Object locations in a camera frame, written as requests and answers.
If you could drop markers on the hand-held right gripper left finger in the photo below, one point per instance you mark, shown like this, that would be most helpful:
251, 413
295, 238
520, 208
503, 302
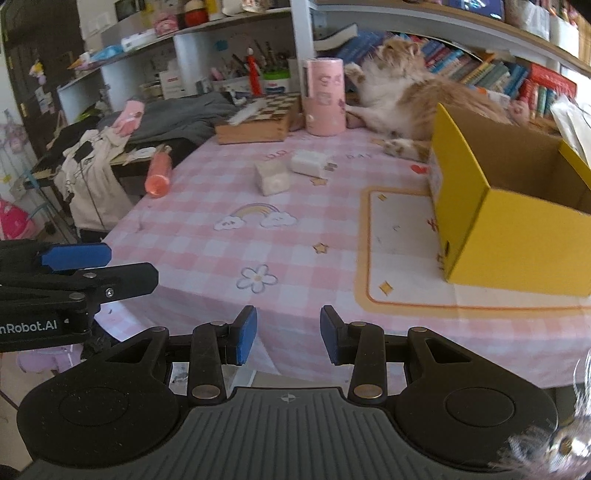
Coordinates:
244, 334

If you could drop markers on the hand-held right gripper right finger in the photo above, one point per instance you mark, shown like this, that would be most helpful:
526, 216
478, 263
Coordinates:
330, 337

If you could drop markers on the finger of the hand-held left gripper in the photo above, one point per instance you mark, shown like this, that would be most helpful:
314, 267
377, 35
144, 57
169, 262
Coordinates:
120, 279
76, 257

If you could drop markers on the yellow cardboard box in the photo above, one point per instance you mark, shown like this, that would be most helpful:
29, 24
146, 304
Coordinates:
517, 235

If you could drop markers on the pink checked desktop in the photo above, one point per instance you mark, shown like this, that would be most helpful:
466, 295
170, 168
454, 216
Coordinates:
277, 240

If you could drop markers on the lilac cloth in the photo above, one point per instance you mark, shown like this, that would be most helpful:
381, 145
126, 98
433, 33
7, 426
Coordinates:
46, 359

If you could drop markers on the pink bag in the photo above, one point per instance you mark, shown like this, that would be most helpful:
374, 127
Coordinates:
16, 221

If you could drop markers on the cream tote bag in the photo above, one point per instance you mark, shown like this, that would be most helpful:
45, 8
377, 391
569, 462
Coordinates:
92, 184

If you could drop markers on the orange bottle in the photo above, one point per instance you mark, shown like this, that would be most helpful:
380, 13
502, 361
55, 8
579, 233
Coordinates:
158, 177

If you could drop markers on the cream desk mat orange border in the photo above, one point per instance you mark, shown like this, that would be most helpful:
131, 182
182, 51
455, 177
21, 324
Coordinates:
401, 240

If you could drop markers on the white paper cutout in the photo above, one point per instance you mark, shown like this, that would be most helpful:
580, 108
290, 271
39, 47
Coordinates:
143, 153

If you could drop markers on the pink glove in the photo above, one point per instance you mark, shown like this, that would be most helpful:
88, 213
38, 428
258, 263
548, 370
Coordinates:
129, 117

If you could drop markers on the white cube charger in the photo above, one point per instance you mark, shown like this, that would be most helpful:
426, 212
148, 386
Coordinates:
272, 177

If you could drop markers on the white charger with prongs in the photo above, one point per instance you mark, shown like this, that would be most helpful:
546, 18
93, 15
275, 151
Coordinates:
309, 162

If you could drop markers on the grey cloth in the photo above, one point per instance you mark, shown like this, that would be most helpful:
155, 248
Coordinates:
184, 115

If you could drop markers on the large white box red label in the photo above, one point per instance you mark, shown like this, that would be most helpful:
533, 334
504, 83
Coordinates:
170, 84

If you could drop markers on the wooden chess box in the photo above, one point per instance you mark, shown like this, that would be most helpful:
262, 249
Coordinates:
254, 131

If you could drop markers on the white plastic sheath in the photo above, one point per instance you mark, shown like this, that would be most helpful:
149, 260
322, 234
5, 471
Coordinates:
247, 113

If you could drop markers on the grey fluffy tuft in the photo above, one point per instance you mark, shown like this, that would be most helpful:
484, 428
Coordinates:
531, 452

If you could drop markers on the pink cylinder with stickers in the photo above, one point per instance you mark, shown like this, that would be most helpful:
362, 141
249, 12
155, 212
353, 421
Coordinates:
325, 101

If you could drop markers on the orange and white cat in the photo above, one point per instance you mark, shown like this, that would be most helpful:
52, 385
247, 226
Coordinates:
406, 101

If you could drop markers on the white jar green lid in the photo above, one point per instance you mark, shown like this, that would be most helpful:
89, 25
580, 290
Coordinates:
277, 83

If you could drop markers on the pink pig plush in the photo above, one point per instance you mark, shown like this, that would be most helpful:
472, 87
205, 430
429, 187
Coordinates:
519, 113

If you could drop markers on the thick open book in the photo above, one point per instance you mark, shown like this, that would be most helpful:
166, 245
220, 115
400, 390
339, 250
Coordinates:
334, 37

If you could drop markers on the white shelf unit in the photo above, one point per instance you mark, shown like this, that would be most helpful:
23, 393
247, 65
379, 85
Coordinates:
300, 32

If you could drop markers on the row of blue books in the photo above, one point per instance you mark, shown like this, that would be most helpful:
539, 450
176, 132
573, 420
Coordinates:
485, 71

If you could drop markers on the phone with lit screen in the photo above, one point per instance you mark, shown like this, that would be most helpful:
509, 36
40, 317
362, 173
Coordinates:
478, 7

